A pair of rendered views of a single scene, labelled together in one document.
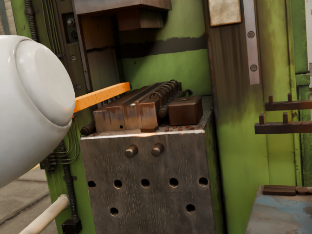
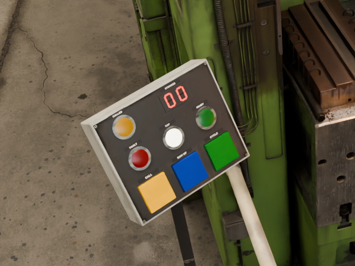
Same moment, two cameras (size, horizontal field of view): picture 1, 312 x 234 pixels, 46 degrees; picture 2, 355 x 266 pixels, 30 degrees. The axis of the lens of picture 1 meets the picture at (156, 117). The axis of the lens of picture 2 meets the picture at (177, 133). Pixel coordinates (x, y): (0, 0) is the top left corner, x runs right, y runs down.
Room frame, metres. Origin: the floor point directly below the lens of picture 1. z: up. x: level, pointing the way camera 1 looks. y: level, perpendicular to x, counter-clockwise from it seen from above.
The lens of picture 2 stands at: (-0.03, 1.02, 2.18)
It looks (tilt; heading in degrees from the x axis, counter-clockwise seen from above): 43 degrees down; 341
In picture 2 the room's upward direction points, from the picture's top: 11 degrees counter-clockwise
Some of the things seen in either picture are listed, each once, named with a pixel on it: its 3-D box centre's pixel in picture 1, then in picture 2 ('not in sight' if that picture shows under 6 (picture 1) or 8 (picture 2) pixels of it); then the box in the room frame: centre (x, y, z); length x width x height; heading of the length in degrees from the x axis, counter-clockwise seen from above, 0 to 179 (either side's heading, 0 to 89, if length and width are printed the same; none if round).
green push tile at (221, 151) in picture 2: not in sight; (221, 150); (1.05, 0.54, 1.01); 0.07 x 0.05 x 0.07; 99
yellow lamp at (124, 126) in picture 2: not in sight; (123, 127); (1.11, 0.75, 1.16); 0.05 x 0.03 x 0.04; 74
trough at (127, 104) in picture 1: (148, 92); (336, 36); (1.28, 0.01, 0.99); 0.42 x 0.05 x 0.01; 164
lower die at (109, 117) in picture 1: (143, 102); (328, 47); (1.29, 0.04, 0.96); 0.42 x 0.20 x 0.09; 164
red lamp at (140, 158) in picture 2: not in sight; (139, 158); (1.06, 0.74, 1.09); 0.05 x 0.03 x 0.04; 74
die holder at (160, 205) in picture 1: (168, 171); (342, 107); (1.28, -0.02, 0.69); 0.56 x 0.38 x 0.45; 164
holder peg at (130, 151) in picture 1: (131, 152); not in sight; (1.00, 0.08, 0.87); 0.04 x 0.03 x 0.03; 164
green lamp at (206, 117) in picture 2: not in sight; (206, 117); (1.10, 0.54, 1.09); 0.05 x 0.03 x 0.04; 74
